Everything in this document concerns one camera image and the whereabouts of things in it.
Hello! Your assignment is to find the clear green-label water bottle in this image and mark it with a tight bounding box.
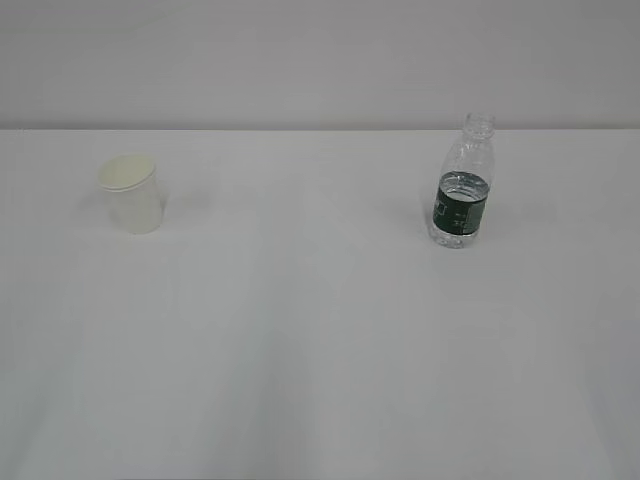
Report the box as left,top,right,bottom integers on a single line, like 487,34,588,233
429,113,495,249

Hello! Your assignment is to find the white paper cup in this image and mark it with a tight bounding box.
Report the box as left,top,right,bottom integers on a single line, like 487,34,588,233
98,155,163,235

